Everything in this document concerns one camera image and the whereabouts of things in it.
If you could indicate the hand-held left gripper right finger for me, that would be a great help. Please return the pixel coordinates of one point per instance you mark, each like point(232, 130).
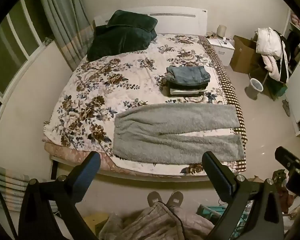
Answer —
point(216, 177)

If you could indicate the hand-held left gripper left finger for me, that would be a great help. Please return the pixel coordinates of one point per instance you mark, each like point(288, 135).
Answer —
point(88, 172)

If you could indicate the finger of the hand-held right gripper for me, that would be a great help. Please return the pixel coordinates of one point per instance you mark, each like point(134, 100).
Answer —
point(286, 158)

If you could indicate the grey fleece pants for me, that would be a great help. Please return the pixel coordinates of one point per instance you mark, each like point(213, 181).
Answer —
point(175, 132)

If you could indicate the pink mattress pad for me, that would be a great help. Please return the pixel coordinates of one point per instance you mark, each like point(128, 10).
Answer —
point(77, 152)

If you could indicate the teal plastic basket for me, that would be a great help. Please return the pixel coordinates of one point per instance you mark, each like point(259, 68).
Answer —
point(215, 211)

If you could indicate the pair of dark slippers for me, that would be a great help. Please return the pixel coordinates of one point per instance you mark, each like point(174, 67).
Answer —
point(286, 107)

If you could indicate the yellow box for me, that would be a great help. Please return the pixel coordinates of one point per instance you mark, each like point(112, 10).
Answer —
point(96, 221)

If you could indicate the person's grey left slipper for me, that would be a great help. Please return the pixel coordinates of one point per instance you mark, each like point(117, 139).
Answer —
point(154, 199)

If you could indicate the white wardrobe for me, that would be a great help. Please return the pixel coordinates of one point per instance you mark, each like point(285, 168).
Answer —
point(298, 80)

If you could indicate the striped folded bedding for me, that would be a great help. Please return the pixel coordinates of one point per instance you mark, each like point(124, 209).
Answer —
point(12, 187)

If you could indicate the white waste bin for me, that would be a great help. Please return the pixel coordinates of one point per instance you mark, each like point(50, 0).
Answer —
point(256, 85)

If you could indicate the checkered brown bed sheet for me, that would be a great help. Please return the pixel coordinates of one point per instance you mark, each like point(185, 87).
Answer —
point(227, 90)

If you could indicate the chair draped with clothes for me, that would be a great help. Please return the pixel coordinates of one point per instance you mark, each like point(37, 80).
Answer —
point(281, 62)

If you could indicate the stack of folded clothes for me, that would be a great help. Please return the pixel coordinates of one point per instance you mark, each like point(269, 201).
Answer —
point(185, 90)

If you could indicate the floral printed blanket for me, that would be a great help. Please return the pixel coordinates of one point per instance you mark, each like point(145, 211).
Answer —
point(130, 85)

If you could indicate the folded blue jeans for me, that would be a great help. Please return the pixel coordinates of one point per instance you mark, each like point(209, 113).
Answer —
point(188, 75)

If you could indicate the brown cardboard box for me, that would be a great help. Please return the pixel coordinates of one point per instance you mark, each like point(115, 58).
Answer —
point(243, 53)

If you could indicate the white padded jacket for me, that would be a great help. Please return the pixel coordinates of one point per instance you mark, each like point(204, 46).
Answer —
point(267, 45)

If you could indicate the white nightstand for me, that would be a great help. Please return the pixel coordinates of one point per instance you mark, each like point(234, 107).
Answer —
point(222, 48)

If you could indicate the dark green pillows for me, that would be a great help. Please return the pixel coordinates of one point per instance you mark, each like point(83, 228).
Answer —
point(120, 41)

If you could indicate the beige cylindrical lamp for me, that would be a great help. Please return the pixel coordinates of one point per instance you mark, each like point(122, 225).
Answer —
point(222, 30)

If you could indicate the grey-green curtain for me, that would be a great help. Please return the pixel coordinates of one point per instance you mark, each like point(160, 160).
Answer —
point(62, 22)

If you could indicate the dark green pillow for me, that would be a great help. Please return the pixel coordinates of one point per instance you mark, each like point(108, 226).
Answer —
point(130, 21)

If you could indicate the white bed with headboard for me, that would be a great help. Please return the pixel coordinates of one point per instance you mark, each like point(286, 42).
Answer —
point(180, 20)

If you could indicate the window with white frame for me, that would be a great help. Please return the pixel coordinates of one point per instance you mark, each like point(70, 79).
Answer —
point(13, 40)

